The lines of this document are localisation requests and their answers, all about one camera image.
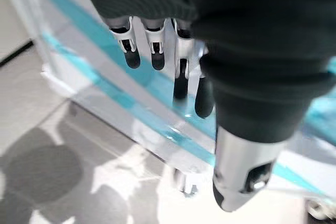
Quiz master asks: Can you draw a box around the white medical cart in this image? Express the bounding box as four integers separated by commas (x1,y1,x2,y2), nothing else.
0,0,336,221

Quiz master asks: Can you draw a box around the white cart caster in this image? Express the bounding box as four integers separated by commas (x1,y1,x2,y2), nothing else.
172,168,198,198
306,199,336,221

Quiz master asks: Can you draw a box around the blue handled cart drawer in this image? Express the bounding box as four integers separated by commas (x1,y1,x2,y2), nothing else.
26,0,336,141
41,34,329,204

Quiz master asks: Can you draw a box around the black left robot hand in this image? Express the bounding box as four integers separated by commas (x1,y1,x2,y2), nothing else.
73,0,336,211

